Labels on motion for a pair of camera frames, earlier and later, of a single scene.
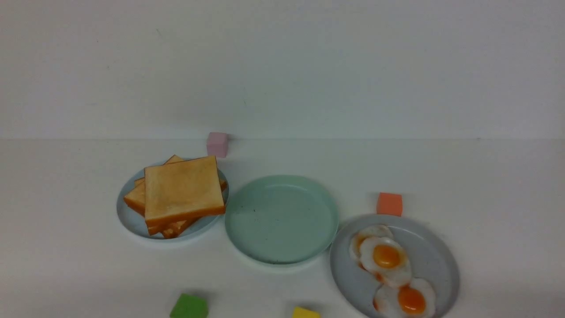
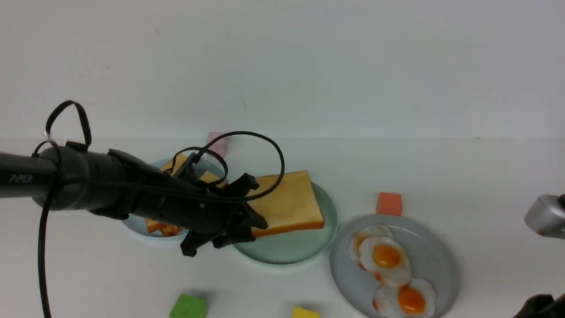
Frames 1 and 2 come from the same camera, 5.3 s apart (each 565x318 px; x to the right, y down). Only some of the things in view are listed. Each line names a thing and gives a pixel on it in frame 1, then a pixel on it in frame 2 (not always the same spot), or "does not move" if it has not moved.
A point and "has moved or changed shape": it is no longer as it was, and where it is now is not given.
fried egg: x=388 y=259 does not move
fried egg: x=372 y=231 does not move
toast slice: x=181 y=191 has moved or changed shape
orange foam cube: x=389 y=204 does not move
